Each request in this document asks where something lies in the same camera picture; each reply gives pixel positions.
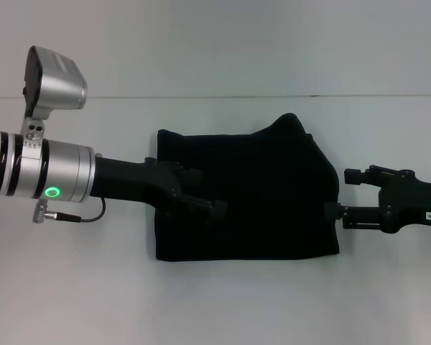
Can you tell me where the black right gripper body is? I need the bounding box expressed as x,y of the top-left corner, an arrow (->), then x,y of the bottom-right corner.
377,168 -> 431,235

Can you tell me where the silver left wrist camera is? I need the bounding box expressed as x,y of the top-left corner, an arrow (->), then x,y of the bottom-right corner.
22,45 -> 89,120

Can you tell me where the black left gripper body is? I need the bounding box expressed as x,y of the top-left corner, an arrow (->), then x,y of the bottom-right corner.
89,156 -> 187,218

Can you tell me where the black t-shirt with FREE print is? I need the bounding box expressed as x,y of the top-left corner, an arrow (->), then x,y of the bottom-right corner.
153,112 -> 343,262

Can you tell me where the thin left arm cable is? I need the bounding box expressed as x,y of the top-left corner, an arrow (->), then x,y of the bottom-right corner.
55,196 -> 106,224

